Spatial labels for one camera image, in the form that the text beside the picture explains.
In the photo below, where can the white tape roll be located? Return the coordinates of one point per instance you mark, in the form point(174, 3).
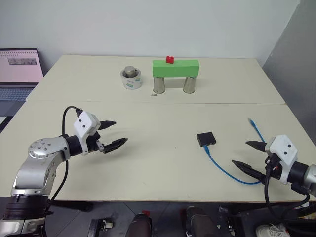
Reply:
point(132, 84)

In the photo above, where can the small red part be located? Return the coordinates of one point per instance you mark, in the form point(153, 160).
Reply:
point(146, 213)

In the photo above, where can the green rectangular block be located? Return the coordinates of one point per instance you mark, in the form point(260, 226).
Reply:
point(175, 69)

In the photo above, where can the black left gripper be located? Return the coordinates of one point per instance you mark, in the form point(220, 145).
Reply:
point(95, 144)

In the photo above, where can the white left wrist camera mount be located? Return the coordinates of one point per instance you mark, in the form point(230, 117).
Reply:
point(85, 123)

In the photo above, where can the dark rounded shape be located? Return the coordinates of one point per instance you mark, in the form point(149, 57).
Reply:
point(139, 225)
point(198, 222)

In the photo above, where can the grey laptop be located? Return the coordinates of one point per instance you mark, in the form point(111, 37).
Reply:
point(19, 66)

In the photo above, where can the small black box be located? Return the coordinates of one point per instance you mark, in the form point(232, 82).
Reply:
point(206, 138)

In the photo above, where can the metal cylinder weight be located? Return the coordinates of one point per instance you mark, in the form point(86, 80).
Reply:
point(130, 71)

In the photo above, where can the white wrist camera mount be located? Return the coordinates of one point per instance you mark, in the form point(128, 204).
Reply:
point(85, 123)
point(284, 148)

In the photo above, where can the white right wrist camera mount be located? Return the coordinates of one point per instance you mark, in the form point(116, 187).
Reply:
point(284, 148)

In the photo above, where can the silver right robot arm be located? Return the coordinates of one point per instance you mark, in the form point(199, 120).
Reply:
point(311, 177)

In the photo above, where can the red toy brick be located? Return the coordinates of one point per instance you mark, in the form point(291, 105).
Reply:
point(169, 60)

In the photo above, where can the metal cup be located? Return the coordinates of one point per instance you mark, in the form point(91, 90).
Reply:
point(158, 85)
point(189, 85)

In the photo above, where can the grey partition panel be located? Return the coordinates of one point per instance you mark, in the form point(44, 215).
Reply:
point(296, 74)

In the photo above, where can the black table frame bar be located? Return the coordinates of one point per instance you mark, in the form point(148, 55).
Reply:
point(71, 205)

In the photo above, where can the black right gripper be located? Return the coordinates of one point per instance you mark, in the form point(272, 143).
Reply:
point(272, 165)

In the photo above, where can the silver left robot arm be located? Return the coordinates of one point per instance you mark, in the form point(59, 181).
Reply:
point(37, 170)

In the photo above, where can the white sneaker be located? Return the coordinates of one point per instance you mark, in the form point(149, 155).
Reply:
point(270, 230)

